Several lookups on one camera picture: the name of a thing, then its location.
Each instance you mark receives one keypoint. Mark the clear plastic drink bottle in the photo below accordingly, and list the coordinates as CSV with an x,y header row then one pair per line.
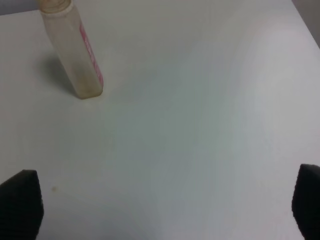
x,y
66,32

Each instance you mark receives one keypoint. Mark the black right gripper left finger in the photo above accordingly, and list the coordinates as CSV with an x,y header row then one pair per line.
x,y
21,206

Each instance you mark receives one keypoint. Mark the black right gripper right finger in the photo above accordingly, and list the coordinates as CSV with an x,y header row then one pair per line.
x,y
305,203

